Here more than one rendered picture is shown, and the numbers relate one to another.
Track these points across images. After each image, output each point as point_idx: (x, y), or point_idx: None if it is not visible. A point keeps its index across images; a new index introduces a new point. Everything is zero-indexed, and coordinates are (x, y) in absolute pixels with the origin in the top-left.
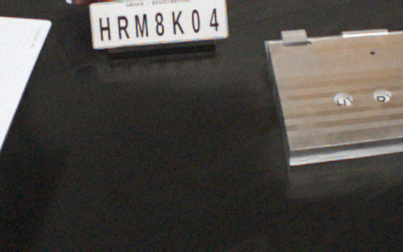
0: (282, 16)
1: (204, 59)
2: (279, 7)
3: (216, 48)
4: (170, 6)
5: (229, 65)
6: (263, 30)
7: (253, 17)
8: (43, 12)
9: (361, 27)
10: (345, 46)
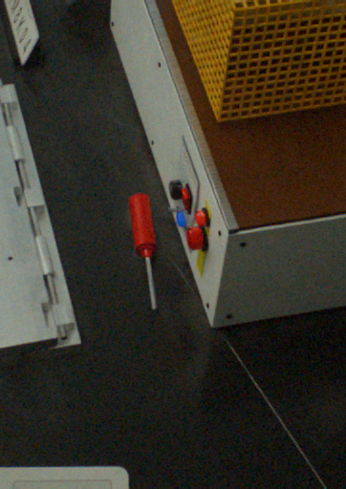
0: (67, 106)
1: (4, 58)
2: (79, 103)
3: (18, 65)
4: (25, 10)
5: None
6: (45, 94)
7: (61, 87)
8: None
9: (58, 161)
10: None
